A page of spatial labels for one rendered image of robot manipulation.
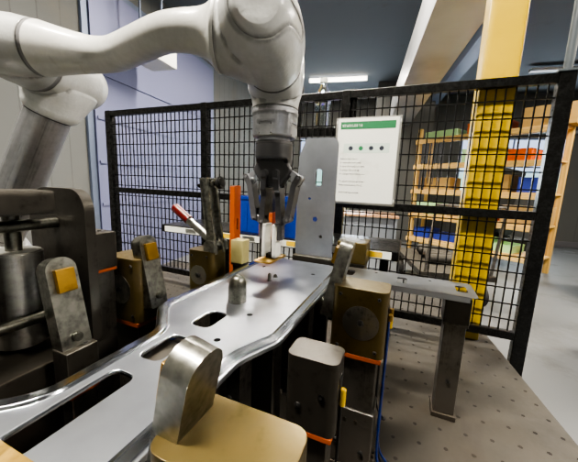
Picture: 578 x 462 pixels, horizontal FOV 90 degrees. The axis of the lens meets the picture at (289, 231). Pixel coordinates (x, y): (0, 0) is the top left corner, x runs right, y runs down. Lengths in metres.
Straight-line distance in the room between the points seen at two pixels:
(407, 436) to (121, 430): 0.59
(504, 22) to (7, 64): 1.26
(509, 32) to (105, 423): 1.27
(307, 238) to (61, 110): 0.71
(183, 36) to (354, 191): 0.78
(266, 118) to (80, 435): 0.50
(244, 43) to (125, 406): 0.41
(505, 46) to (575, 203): 8.48
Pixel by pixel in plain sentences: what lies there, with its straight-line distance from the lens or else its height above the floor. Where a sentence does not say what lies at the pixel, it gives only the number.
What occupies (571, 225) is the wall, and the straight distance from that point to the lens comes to 9.60.
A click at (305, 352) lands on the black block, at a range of 0.42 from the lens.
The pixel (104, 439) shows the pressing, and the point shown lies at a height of 1.00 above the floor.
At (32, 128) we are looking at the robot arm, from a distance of 0.99.
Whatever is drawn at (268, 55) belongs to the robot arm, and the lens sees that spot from 0.43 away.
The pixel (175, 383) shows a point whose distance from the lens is 0.21.
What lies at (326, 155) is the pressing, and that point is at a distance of 0.85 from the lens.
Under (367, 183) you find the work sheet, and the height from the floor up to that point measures 1.22.
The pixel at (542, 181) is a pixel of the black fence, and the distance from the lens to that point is 1.14.
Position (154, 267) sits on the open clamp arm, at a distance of 0.58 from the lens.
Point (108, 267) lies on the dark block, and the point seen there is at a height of 1.06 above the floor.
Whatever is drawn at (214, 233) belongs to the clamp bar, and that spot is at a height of 1.09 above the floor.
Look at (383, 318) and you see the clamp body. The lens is 0.50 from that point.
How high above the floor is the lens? 1.21
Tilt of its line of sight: 9 degrees down
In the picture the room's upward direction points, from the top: 2 degrees clockwise
